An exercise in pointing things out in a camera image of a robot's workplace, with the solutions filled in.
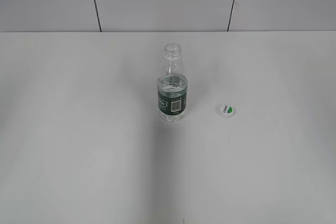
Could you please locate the clear green-label water bottle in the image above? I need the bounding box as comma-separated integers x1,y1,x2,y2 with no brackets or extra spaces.
157,43,188,122

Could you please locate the white green bottle cap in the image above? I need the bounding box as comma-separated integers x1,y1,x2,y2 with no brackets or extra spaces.
215,104,236,119

